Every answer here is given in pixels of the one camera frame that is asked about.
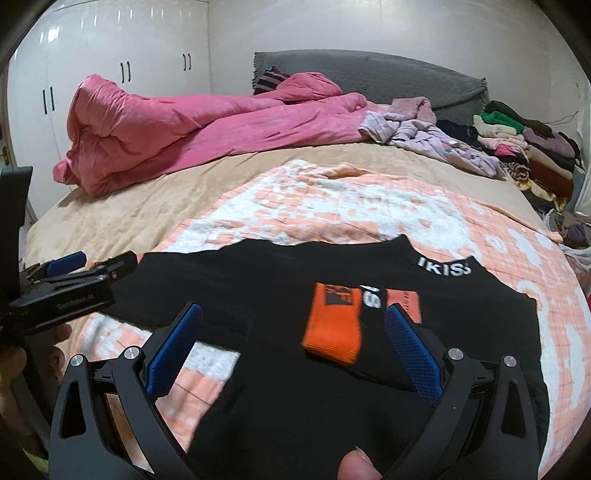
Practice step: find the pink quilt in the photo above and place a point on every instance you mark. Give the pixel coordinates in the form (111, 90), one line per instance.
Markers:
(184, 120)

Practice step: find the white wardrobe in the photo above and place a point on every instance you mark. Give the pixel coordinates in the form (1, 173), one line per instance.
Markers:
(92, 46)

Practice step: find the grey quilted headboard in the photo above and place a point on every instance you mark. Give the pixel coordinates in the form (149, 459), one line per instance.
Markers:
(392, 74)

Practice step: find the black printed sweatshirt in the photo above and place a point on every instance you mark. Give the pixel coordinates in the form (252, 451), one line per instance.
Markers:
(258, 295)

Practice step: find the orange white printed blanket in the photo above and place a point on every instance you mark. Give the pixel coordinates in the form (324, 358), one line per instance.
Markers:
(369, 203)

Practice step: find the lilac striped garment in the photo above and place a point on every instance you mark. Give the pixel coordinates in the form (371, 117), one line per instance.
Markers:
(429, 138)

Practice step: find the white bag of clothes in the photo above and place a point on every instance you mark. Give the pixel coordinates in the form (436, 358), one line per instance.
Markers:
(575, 230)

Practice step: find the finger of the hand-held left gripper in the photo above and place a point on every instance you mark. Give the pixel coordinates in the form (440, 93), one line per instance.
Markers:
(69, 262)
(117, 267)

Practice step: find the person's right hand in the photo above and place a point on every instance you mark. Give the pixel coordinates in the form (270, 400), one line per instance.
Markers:
(360, 466)

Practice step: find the pink fluffy garment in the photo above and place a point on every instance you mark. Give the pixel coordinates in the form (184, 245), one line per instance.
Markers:
(413, 108)

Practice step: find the pile of folded clothes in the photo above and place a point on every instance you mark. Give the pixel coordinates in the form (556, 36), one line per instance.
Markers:
(531, 147)

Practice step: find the person's left hand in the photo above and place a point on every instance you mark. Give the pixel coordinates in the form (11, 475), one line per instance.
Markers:
(14, 369)

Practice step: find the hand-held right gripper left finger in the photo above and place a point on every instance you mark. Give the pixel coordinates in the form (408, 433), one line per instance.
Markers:
(173, 350)

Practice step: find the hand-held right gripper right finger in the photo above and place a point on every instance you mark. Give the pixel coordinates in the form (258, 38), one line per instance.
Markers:
(413, 350)

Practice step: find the dark striped cloth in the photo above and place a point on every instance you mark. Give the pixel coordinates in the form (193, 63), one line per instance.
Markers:
(272, 81)

